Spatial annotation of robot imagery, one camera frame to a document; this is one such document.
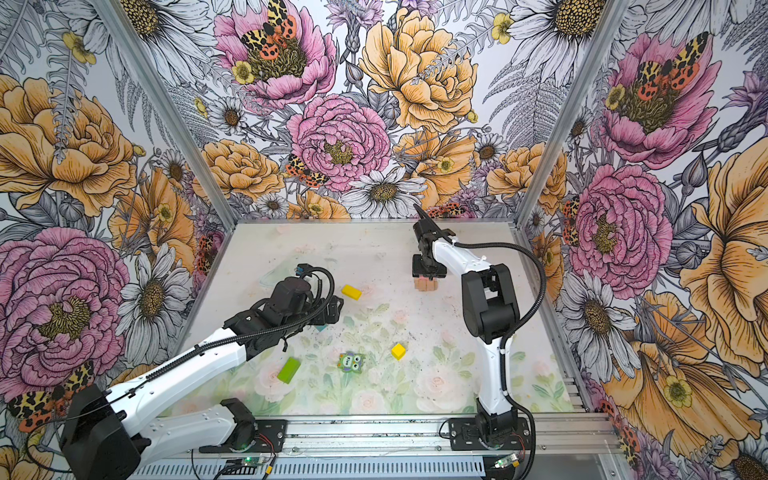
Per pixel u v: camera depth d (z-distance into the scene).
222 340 0.51
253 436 0.70
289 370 0.85
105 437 0.38
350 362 0.85
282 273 1.08
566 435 0.78
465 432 0.75
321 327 0.92
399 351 0.87
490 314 0.56
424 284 1.00
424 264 0.88
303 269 0.71
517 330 0.55
